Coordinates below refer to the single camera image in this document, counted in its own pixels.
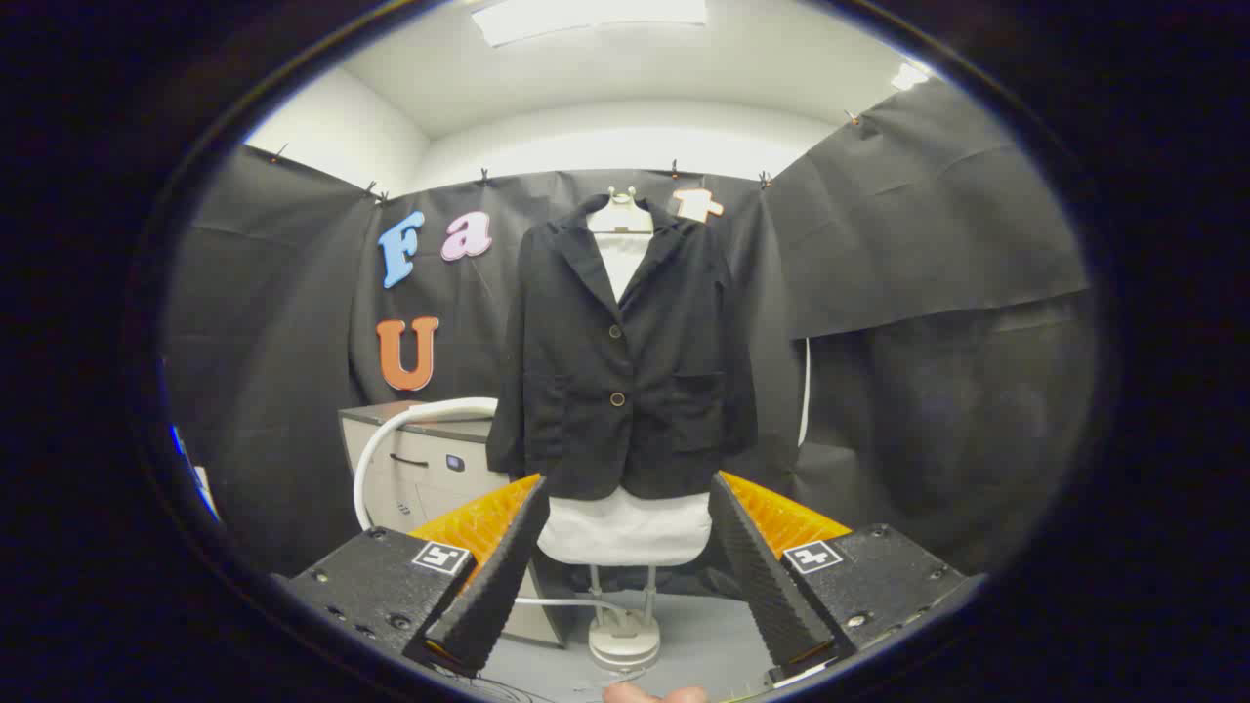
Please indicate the white blue panel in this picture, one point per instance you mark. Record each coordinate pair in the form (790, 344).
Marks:
(200, 483)

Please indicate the grey white cabinet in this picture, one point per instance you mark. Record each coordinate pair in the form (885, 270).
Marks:
(430, 469)

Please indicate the row of small cloth clips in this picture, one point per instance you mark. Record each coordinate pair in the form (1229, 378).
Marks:
(483, 177)

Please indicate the rectangular ceiling light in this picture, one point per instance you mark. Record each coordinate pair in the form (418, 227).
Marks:
(586, 18)

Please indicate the small ceiling light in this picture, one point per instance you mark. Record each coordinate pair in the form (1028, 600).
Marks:
(908, 76)

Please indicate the white mannequin torso stand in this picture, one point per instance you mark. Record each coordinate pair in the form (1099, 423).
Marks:
(625, 527)

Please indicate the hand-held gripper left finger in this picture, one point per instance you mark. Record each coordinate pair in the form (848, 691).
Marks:
(508, 561)

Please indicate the black backdrop cloth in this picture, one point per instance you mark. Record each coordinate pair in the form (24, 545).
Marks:
(293, 342)

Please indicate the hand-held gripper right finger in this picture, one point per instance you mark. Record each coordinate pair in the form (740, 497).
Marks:
(747, 561)

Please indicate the black suit jacket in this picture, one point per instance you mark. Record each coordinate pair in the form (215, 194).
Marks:
(625, 391)

